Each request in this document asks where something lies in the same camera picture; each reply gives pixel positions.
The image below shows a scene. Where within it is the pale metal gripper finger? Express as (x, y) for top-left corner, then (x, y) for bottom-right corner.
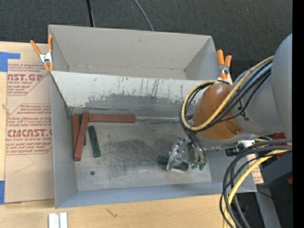
(165, 161), (186, 173)
(167, 149), (179, 163)

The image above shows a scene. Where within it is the dark green block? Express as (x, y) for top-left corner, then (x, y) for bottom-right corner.
(79, 114), (87, 146)
(87, 125), (102, 159)
(157, 155), (190, 171)

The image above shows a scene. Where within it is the grey metal bin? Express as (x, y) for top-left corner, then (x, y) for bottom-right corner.
(48, 24), (257, 209)

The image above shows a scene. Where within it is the red-brown flat block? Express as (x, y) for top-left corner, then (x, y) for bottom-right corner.
(88, 114), (137, 124)
(72, 114), (80, 152)
(74, 112), (90, 162)

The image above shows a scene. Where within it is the brown cardboard board red print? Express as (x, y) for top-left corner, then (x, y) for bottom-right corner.
(0, 41), (56, 204)

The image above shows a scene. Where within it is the black cylinder on white bracket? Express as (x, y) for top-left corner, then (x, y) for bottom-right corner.
(225, 139), (257, 157)

